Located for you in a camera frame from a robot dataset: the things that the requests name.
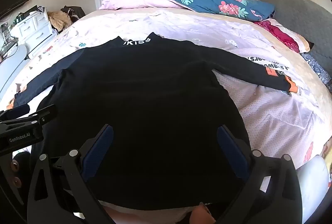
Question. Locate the person's left hand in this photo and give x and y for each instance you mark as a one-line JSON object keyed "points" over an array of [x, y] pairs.
{"points": [[15, 165]]}

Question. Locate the blue patterned pillow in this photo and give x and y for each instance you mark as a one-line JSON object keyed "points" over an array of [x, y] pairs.
{"points": [[317, 68]]}

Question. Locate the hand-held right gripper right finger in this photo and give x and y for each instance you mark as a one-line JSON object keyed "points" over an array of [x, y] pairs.
{"points": [[232, 152]]}

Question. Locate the dark clothes pile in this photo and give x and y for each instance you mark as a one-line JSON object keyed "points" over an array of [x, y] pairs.
{"points": [[75, 11]]}

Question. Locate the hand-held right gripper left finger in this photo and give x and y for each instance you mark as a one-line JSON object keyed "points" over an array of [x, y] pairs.
{"points": [[99, 152]]}

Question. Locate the beige clothes pile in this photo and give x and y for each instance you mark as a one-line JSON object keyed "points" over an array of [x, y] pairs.
{"points": [[61, 20]]}

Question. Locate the red floral pillow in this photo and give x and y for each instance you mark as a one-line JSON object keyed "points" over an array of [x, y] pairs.
{"points": [[282, 35]]}

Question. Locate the black long-sleeved sweater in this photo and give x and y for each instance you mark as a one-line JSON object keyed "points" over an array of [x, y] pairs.
{"points": [[145, 97]]}

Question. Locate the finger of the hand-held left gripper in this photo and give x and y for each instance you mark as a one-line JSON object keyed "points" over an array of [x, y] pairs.
{"points": [[44, 114], [19, 110]]}

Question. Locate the grey padded headboard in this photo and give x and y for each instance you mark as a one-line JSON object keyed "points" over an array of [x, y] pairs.
{"points": [[293, 11]]}

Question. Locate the white drawer cabinet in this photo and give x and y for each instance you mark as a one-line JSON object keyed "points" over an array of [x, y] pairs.
{"points": [[33, 29]]}

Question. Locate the pink printed bed sheet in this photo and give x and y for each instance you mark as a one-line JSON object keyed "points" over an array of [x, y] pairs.
{"points": [[259, 110]]}

